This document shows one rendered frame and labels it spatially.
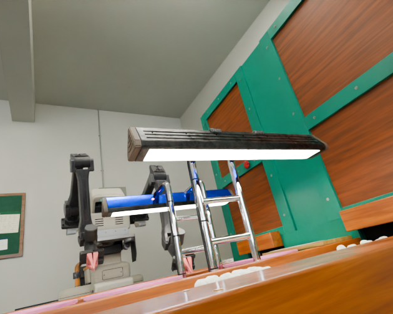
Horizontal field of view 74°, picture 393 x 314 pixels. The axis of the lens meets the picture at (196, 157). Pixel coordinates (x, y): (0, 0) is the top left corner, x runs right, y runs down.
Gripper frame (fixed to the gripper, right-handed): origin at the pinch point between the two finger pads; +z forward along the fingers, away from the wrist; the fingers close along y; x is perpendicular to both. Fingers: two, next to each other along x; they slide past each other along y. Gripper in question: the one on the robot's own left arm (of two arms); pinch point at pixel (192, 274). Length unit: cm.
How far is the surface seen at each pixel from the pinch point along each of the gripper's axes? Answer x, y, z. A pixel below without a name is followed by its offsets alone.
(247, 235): -29.1, 4.3, 23.2
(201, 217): -34.2, -10.0, 18.2
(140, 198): -24.1, -15.9, -23.6
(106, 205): -23.0, -30.2, -21.1
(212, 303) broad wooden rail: -53, -36, 65
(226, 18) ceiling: -152, 103, -169
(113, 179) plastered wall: 40, 13, -245
